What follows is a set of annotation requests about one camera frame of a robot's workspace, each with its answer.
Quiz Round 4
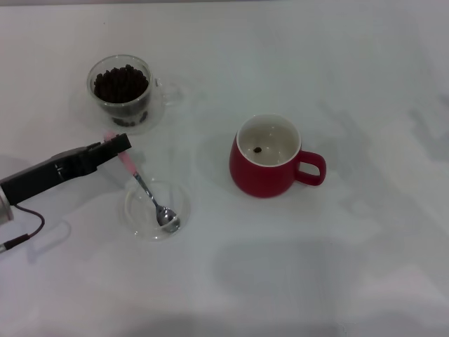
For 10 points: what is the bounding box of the roasted coffee beans pile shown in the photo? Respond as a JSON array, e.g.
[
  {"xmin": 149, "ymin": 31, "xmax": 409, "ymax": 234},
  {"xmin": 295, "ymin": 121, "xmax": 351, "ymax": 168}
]
[{"xmin": 93, "ymin": 65, "xmax": 149, "ymax": 128}]

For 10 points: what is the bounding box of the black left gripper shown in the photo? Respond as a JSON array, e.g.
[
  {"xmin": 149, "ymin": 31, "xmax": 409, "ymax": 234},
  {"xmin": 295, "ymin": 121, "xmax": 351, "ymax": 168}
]
[{"xmin": 0, "ymin": 133, "xmax": 133, "ymax": 206}]

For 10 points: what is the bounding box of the double-walled glass cup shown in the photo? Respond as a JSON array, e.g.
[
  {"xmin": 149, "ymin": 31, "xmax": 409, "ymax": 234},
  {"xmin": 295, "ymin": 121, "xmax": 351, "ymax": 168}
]
[{"xmin": 86, "ymin": 54, "xmax": 184, "ymax": 136}]

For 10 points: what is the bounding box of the clear glass dish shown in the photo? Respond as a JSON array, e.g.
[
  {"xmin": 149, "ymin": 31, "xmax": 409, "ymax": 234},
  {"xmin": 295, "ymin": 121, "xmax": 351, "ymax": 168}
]
[{"xmin": 121, "ymin": 179, "xmax": 192, "ymax": 242}]

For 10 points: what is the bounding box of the red ceramic mug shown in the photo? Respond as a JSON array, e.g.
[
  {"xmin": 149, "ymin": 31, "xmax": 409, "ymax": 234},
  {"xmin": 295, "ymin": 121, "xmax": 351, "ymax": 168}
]
[{"xmin": 229, "ymin": 112, "xmax": 327, "ymax": 199}]

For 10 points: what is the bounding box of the pink-handled metal spoon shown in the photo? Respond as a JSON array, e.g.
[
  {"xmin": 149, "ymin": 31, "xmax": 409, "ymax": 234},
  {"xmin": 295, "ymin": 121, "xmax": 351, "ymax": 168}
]
[{"xmin": 104, "ymin": 131, "xmax": 182, "ymax": 234}]

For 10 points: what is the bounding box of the dark wrist cable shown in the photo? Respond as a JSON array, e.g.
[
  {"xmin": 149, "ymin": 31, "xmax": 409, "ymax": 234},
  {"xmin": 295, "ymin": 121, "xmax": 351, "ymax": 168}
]
[{"xmin": 0, "ymin": 205, "xmax": 46, "ymax": 252}]

